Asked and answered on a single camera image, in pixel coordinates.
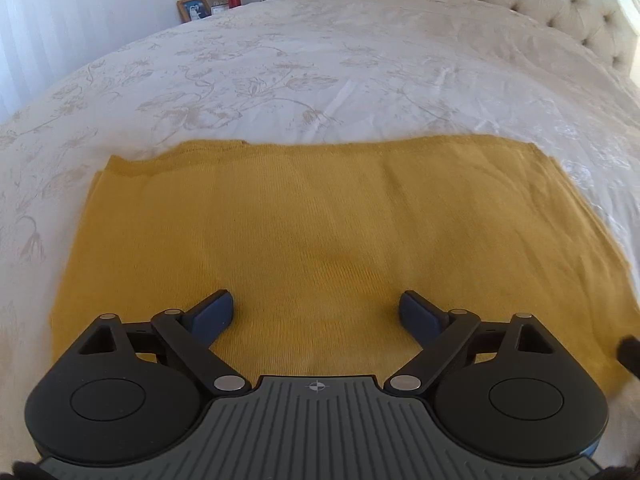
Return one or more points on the white floral bedspread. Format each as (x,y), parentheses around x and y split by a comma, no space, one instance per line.
(300,60)

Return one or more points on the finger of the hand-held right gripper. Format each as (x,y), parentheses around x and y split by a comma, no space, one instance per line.
(631,355)

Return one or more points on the wooden picture frame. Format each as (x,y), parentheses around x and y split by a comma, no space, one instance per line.
(194,9)

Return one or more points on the white curtain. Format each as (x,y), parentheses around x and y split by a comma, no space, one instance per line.
(75,25)

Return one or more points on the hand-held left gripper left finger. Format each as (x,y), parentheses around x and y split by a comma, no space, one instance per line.
(212,317)

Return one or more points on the mustard yellow knit sweater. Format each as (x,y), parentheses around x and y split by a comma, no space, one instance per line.
(325,220)

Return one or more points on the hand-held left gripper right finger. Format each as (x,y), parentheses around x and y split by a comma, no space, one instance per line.
(420,316)

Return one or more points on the small photo frame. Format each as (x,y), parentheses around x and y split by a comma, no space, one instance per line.
(216,2)

